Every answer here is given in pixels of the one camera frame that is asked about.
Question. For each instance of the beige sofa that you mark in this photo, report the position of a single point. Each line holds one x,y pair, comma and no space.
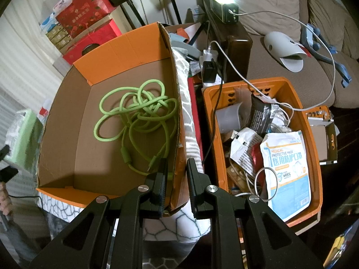
280,5

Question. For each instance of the red small packet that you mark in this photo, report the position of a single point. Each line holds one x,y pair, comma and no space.
256,157

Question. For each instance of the red flat box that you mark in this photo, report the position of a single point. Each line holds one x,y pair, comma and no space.
197,117

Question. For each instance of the red patterned gift box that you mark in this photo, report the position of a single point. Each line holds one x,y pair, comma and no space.
84,11

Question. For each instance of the translucent plastic cup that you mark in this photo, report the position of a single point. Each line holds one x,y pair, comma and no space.
227,117

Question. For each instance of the orange plastic basket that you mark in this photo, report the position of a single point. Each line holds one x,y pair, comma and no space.
221,157

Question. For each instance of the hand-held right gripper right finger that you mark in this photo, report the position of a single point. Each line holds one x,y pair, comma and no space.
194,185

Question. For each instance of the black foil packet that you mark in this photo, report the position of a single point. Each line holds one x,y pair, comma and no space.
259,115

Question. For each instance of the white curved plastic device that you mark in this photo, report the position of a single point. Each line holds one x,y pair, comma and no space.
277,47

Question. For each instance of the red box with oval label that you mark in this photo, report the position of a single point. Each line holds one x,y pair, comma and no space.
106,30

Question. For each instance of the black tripod stand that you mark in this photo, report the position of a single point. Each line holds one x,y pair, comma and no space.
174,2

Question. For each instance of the yellow packet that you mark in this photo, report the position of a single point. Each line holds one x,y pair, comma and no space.
338,246

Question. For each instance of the person's left hand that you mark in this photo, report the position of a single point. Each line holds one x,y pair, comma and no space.
4,199

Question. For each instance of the large orange cardboard box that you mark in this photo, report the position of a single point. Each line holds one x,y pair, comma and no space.
84,145

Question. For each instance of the white printed paper packet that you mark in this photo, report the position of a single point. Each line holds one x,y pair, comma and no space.
246,145

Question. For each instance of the small open cardboard box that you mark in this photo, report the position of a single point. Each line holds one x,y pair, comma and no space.
317,140

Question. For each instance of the white curtain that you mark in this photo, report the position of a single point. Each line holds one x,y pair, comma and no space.
25,47

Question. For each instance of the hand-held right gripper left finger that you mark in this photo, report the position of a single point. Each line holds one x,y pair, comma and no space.
161,186

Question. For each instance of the brown wooden sofa armrest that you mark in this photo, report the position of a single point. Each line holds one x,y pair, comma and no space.
238,56

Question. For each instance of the black plug charger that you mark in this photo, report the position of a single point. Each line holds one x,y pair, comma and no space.
209,71

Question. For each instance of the white blue face mask packet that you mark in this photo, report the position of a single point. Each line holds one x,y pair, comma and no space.
289,179

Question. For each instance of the stack of beige boxes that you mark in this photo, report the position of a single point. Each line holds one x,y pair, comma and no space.
59,37

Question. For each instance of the pile of papers and packets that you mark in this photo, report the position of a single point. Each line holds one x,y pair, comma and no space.
182,44

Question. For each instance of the white plug charger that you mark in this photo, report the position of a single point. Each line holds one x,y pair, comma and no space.
207,54

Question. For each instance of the red label face mask packet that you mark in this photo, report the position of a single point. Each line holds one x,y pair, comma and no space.
43,112

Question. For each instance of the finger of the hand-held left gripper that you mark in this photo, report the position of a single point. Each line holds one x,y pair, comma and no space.
4,151
8,173

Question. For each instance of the power bank with lamp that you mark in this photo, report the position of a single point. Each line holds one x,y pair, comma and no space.
232,15

